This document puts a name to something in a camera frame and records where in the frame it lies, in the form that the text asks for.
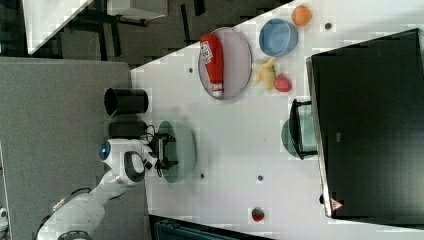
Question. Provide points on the yellow banana toy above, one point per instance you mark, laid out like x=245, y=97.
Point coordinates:
x=264, y=72

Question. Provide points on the black toaster oven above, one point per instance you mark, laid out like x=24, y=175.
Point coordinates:
x=367, y=108

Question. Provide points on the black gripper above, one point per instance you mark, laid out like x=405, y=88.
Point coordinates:
x=156, y=154

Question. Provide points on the grey round plate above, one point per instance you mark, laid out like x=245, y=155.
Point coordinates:
x=237, y=64

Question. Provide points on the red ketchup bottle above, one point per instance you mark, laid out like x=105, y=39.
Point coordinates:
x=211, y=52

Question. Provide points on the blue crate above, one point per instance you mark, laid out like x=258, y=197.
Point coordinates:
x=171, y=230

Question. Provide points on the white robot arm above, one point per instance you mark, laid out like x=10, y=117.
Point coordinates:
x=128, y=160

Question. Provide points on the green plastic strainer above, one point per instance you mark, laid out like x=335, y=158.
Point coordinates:
x=182, y=150

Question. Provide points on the small red strawberry toy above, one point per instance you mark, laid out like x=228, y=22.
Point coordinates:
x=257, y=214

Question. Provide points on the blue bowl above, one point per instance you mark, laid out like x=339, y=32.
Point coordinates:
x=278, y=38

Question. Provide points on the green cup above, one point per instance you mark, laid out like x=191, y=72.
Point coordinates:
x=307, y=135

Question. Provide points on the orange fruit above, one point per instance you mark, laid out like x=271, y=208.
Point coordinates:
x=301, y=15

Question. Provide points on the white side table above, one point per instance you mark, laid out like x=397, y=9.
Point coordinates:
x=44, y=18

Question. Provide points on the black cylinder holder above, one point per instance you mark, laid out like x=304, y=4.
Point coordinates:
x=127, y=130
x=125, y=101

